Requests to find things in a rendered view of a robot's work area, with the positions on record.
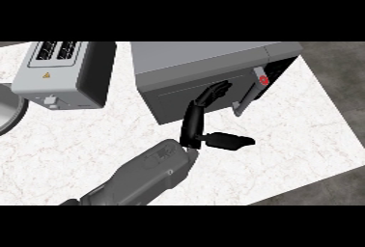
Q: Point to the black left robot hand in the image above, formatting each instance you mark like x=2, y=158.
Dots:
x=193, y=125

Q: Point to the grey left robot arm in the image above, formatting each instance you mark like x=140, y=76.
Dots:
x=143, y=173

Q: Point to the grey microwave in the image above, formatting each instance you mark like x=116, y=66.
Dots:
x=190, y=64

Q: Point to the red microwave button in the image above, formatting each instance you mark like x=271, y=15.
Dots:
x=264, y=80

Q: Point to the silver and black toaster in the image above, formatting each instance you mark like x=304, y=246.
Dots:
x=57, y=77

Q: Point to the round grey pan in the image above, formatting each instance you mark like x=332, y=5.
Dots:
x=11, y=112

